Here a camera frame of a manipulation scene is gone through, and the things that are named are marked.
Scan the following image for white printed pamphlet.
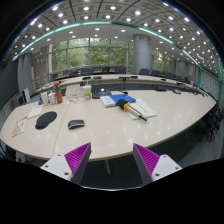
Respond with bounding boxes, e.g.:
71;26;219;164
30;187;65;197
27;104;44;120

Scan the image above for green printed paper cup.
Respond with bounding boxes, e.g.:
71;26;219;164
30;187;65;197
82;84;93;100

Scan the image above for red and white leaflet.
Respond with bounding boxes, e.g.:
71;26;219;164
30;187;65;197
11;115;29;138

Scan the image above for red bottle with green band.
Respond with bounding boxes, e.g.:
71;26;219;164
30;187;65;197
53;81;64;105

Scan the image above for white paper sheet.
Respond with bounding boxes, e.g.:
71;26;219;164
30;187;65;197
127;98;158;120

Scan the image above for dark conference microphone unit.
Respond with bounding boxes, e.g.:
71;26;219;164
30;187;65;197
91;87;112;99

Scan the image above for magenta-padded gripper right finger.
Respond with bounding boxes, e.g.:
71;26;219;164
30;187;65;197
132;143;184;186

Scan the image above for colourful sticker sheet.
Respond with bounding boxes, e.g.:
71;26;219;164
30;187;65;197
63;97;84;105

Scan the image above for grey round column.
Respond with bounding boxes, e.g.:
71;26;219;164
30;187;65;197
132;33;153;75
17;53;34;98

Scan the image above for black office chairs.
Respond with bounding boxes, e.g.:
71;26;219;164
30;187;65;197
194;101;224;143
53;65;201;85

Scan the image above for blue folder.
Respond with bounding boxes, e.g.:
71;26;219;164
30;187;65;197
109;94;137;105

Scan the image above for black mouse pad with wrist rest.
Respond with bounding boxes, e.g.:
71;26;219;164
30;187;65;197
34;111;58;131

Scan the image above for white cardboard box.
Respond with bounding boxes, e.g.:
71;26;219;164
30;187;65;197
65;84;84;100

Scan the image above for round ceiling lights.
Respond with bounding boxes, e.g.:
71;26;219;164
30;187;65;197
9;0;218;68

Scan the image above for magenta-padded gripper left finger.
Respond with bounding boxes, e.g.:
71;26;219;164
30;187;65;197
39;142;92;186

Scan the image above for long curved conference desk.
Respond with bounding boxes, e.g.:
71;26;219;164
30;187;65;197
34;73;203;98

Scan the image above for black computer mouse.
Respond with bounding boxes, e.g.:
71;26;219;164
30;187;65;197
67;119;86;130

